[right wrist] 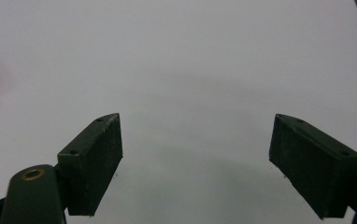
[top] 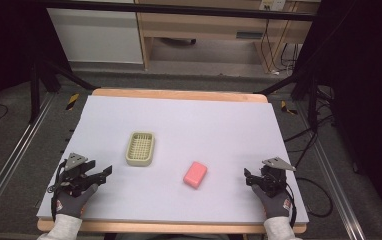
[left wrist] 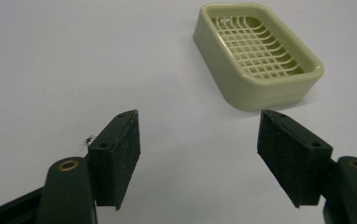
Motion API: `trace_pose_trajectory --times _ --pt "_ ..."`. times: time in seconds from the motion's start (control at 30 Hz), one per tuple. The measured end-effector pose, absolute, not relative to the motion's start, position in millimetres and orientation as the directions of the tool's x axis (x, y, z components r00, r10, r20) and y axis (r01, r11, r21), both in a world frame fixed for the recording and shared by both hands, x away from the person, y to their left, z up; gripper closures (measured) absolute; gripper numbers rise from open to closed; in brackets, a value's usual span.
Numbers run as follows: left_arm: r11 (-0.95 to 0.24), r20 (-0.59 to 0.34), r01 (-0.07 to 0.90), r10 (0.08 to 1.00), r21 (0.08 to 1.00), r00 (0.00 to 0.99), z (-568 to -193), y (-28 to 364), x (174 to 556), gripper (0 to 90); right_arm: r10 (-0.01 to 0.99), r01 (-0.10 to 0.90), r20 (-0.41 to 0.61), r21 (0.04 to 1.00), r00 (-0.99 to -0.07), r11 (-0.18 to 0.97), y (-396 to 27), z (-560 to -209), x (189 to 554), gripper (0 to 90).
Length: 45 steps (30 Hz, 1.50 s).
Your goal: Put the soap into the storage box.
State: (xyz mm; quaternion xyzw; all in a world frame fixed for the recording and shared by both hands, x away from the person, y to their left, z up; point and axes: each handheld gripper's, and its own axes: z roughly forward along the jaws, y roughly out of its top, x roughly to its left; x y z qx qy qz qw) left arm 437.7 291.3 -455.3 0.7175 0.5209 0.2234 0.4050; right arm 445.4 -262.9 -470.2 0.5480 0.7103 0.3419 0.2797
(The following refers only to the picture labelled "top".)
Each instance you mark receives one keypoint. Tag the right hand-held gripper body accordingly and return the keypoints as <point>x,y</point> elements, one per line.
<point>272,178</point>

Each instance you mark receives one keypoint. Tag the person's left hand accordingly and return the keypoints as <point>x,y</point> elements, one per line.
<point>74,203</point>

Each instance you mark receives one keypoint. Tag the wooden desk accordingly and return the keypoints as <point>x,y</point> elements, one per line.
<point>212,23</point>

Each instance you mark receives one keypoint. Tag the white cabinet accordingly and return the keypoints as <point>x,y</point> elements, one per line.
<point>95,35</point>

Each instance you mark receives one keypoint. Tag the yellow black tape marker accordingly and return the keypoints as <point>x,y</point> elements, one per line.
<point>72,101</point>
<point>287,108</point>

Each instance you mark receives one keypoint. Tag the white power strip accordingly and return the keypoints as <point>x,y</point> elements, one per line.
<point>272,4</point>

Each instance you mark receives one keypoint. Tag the black metal stand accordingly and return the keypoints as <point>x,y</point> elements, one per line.
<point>312,100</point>
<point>35,93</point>

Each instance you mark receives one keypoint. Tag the black horizontal bar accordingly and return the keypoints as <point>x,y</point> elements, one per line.
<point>179,10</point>

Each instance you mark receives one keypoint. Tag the metal floor rail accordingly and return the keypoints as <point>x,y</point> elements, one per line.
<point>335,186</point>
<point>15,153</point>

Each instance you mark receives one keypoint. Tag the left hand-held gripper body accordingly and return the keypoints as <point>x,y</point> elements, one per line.
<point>74,173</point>

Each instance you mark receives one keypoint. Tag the beige soap dish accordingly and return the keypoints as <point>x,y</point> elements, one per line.
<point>140,148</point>

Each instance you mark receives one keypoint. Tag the person's right hand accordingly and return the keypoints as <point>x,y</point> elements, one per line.
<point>275,205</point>

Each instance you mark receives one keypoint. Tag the white foam board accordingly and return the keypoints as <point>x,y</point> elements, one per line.
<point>195,126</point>

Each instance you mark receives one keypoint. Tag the wooden table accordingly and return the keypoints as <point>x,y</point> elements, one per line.
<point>179,94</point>

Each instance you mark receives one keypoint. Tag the pink soap bar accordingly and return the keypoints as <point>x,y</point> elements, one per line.
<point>195,174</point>

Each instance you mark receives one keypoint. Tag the black curtain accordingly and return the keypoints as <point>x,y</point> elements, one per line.
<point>365,83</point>
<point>5,40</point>

